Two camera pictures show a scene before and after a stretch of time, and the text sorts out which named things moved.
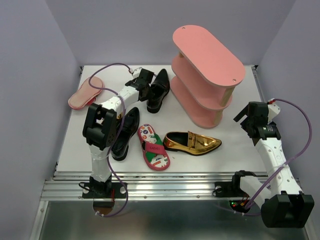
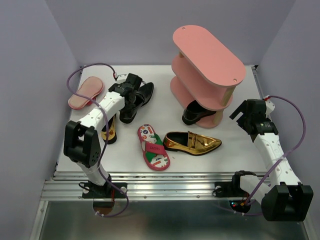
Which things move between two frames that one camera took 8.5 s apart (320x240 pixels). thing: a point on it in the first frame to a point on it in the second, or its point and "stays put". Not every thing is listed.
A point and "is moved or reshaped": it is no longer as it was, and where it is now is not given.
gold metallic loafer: x=190 y=143 stays put
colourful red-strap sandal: x=155 y=154 stays put
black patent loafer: x=123 y=133 is moved or reshaped
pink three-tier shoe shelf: x=204 y=75 stays put
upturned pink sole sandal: x=85 y=95 stays put
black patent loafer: x=158 y=91 to x=194 y=111
